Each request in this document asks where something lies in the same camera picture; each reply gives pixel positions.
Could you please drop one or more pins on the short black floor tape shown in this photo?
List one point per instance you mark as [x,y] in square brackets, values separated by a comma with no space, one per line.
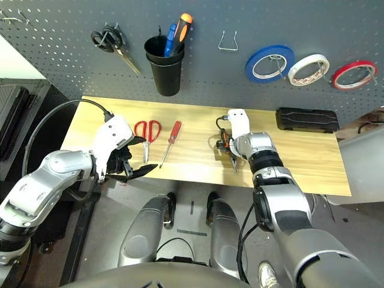
[192,208]

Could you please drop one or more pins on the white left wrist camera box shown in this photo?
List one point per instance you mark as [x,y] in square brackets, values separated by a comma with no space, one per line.
[114,132]

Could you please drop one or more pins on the blue tape roll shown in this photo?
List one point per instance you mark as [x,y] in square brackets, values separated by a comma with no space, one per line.
[249,69]

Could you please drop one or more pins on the black flat tool case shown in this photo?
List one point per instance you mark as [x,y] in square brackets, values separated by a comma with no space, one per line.
[306,120]

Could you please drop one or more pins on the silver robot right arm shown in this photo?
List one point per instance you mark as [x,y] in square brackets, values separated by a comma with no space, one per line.
[285,216]

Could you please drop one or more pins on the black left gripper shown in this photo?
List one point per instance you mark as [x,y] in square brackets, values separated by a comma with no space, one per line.
[118,162]

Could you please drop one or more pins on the orange black needle-nose pliers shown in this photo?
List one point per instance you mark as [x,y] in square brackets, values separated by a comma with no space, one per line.
[234,165]

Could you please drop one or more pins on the silver robot left leg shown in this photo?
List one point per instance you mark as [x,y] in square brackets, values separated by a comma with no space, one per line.
[141,234]

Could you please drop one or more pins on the red tape roll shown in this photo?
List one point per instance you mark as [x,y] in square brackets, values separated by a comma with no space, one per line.
[336,81]

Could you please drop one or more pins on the silver double prong hook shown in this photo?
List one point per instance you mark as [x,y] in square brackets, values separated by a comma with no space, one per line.
[12,21]

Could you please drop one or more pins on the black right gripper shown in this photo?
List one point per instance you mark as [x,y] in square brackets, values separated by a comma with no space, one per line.
[225,144]

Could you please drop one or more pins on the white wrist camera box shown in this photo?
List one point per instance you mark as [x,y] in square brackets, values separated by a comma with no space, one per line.
[114,132]
[238,120]

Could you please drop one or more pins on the grey robot torso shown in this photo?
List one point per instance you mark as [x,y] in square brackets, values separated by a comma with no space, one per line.
[150,277]

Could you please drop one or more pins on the black ribbed carrying case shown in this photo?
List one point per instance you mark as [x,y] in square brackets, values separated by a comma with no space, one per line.
[10,111]

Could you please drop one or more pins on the white grey sneaker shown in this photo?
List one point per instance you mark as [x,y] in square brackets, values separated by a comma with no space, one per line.
[268,274]

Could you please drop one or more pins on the long black floor tape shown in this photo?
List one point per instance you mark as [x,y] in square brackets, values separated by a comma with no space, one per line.
[192,232]

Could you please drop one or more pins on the grey metal pegboard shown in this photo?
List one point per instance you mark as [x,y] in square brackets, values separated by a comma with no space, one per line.
[210,18]

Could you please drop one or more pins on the silver peg hook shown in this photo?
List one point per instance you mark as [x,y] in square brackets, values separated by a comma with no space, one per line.
[322,72]
[373,78]
[279,67]

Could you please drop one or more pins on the silver robot leg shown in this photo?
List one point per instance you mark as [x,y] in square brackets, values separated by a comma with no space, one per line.
[228,234]
[141,234]

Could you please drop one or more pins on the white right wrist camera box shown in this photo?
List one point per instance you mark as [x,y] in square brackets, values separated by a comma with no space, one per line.
[238,120]

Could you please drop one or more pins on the white tape roll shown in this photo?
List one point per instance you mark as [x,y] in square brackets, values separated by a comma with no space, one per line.
[294,81]

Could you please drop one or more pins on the black plastic cup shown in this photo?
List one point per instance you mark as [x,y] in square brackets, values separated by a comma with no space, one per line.
[166,79]
[151,48]

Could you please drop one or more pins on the silver robot right leg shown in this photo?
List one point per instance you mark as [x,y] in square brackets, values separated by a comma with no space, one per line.
[228,234]

